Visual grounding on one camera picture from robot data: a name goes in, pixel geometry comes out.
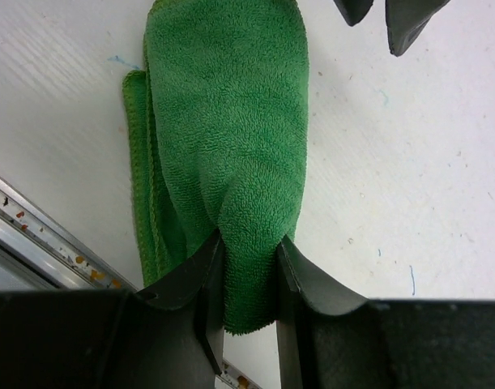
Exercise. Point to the green microfiber towel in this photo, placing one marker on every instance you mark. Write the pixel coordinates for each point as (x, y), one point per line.
(217, 122)

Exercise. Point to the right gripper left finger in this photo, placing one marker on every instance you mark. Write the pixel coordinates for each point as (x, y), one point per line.
(169, 335)

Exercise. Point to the aluminium mounting rail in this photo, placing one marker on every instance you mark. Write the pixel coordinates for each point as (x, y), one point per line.
(249, 361)

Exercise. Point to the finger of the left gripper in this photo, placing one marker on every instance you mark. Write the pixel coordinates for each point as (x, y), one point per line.
(406, 19)
(353, 11)

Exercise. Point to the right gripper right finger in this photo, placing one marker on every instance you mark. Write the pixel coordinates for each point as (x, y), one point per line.
(329, 336)

